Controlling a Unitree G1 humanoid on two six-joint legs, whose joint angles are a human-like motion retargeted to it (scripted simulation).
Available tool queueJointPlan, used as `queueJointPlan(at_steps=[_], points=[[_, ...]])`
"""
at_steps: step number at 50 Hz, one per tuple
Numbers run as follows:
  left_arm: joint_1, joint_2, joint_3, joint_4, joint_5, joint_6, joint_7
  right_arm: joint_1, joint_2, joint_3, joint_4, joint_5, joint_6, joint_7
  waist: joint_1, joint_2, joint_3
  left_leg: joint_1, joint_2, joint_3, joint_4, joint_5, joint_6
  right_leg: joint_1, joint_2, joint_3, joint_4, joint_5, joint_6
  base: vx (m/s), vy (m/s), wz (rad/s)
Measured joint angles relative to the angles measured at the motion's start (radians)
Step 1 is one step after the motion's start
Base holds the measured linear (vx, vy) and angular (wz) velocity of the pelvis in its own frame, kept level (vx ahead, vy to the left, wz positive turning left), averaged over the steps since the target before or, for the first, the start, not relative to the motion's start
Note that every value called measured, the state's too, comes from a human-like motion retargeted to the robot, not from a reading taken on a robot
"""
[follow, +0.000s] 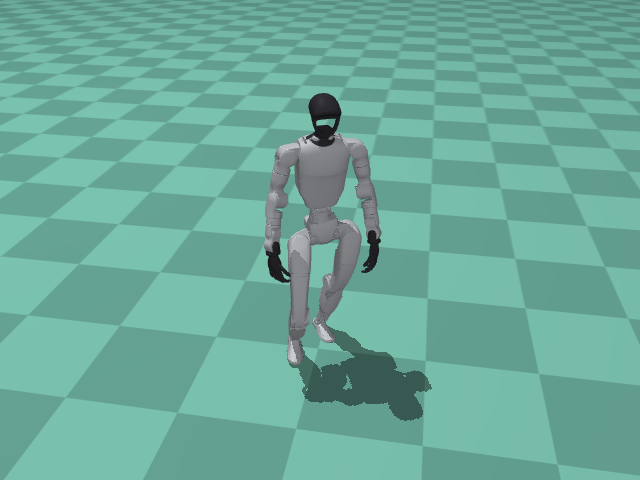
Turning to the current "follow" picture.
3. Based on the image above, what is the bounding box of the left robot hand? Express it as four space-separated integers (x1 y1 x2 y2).
361 230 381 273

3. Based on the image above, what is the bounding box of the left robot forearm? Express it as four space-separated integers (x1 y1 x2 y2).
361 183 381 240

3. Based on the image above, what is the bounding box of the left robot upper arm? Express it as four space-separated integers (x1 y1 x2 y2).
345 138 372 199

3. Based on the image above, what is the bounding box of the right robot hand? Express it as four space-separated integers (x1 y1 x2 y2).
266 242 291 283

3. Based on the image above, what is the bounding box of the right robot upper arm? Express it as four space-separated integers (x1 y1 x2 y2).
268 143 300 209

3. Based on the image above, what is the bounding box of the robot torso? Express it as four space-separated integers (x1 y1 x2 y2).
294 133 350 246

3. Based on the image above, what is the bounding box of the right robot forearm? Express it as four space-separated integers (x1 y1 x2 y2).
264 193 282 253

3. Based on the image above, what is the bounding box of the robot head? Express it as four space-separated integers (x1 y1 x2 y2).
306 93 342 147

